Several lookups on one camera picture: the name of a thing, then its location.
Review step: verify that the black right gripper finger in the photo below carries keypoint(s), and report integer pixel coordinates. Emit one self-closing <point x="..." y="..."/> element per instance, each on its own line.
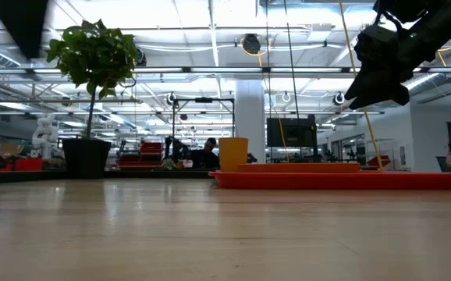
<point x="395" y="90"/>
<point x="364" y="91"/>

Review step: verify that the orange plastic cup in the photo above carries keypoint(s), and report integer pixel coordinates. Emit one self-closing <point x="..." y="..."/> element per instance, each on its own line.
<point x="233" y="154"/>

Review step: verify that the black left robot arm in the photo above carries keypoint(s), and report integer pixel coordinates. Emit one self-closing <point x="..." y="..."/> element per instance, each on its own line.
<point x="18" y="23"/>

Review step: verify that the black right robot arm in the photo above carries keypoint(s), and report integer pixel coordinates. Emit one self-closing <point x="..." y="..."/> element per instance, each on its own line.
<point x="436" y="23"/>

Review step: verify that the red plastic tray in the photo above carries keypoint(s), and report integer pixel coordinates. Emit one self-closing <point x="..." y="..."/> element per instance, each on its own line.
<point x="327" y="181"/>

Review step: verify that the black screen on stand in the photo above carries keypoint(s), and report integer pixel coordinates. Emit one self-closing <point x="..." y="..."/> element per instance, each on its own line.
<point x="292" y="132"/>

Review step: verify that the red storage bins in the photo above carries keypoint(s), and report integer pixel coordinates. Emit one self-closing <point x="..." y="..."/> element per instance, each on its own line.
<point x="149" y="150"/>

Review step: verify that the green leafy plant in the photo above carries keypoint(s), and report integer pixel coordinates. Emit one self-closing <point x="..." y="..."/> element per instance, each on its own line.
<point x="93" y="54"/>

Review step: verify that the black plant pot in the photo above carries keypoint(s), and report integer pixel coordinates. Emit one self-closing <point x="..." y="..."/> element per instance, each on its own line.
<point x="86" y="158"/>

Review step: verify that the white robot figure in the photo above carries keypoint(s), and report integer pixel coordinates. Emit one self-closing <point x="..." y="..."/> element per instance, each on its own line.
<point x="45" y="134"/>

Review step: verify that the black metal stand frame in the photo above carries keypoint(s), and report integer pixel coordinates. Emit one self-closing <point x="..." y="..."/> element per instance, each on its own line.
<point x="204" y="100"/>

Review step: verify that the black aluminium table frame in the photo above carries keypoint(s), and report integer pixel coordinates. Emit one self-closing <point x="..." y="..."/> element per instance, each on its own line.
<point x="34" y="176"/>

